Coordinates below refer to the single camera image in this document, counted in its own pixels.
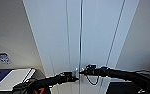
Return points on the white wardrobe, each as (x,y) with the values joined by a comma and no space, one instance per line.
(127,33)

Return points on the white wardrobe door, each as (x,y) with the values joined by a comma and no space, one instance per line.
(97,33)
(54,36)

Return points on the white flat board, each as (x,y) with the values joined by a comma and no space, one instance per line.
(12,79)

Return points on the wall socket with blue label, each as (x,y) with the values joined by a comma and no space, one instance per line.
(4,58)

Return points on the orange frame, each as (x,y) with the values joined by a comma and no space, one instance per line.
(40,91)

